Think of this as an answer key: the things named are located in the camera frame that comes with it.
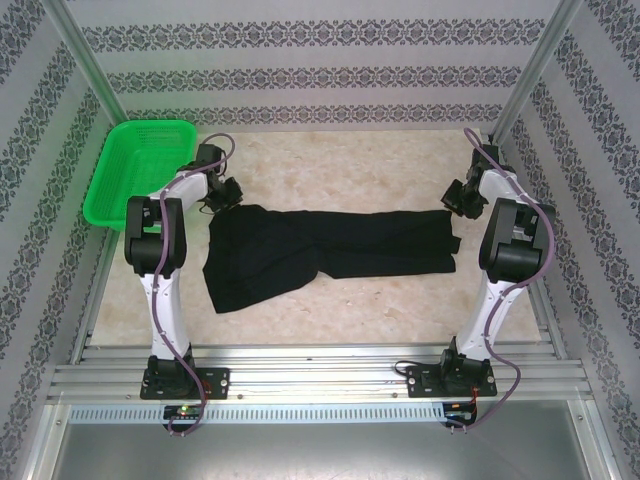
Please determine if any black t-shirt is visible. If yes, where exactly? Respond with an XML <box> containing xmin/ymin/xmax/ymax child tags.
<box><xmin>202</xmin><ymin>202</ymin><xmax>461</xmax><ymax>315</ymax></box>

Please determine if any green plastic basket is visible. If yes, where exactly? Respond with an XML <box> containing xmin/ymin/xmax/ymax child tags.
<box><xmin>82</xmin><ymin>119</ymin><xmax>198</xmax><ymax>232</ymax></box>

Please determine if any small controller board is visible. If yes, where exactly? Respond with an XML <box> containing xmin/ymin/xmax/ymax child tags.
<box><xmin>443</xmin><ymin>401</ymin><xmax>480</xmax><ymax>422</ymax></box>
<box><xmin>163</xmin><ymin>403</ymin><xmax>207</xmax><ymax>419</ymax></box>

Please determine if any grey metal sheet panel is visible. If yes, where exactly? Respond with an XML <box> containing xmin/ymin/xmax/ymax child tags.
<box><xmin>47</xmin><ymin>404</ymin><xmax>619</xmax><ymax>480</ymax></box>

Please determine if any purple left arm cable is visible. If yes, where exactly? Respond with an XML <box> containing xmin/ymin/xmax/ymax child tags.
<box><xmin>153</xmin><ymin>132</ymin><xmax>236</xmax><ymax>437</ymax></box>

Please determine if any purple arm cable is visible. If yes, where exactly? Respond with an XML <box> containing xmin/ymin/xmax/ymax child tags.
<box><xmin>452</xmin><ymin>127</ymin><xmax>556</xmax><ymax>435</ymax></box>
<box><xmin>153</xmin><ymin>132</ymin><xmax>236</xmax><ymax>437</ymax></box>

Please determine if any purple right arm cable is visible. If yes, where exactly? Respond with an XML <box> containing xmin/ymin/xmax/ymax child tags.
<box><xmin>452</xmin><ymin>127</ymin><xmax>556</xmax><ymax>435</ymax></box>

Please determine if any aluminium corner post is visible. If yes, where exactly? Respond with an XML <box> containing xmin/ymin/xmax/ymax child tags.
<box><xmin>491</xmin><ymin>0</ymin><xmax>587</xmax><ymax>146</ymax></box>
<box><xmin>42</xmin><ymin>0</ymin><xmax>130</xmax><ymax>129</ymax></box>

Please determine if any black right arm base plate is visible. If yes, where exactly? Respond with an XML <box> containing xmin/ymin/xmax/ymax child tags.
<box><xmin>407</xmin><ymin>363</ymin><xmax>498</xmax><ymax>400</ymax></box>

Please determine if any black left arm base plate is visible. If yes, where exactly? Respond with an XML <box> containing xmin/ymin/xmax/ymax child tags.
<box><xmin>139</xmin><ymin>367</ymin><xmax>231</xmax><ymax>401</ymax></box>

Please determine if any aluminium mounting rail frame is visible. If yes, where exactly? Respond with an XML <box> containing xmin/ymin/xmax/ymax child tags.
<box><xmin>47</xmin><ymin>342</ymin><xmax>595</xmax><ymax>406</ymax></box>

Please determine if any slotted grey cable duct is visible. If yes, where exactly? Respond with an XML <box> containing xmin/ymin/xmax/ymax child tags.
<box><xmin>68</xmin><ymin>403</ymin><xmax>447</xmax><ymax>424</ymax></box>

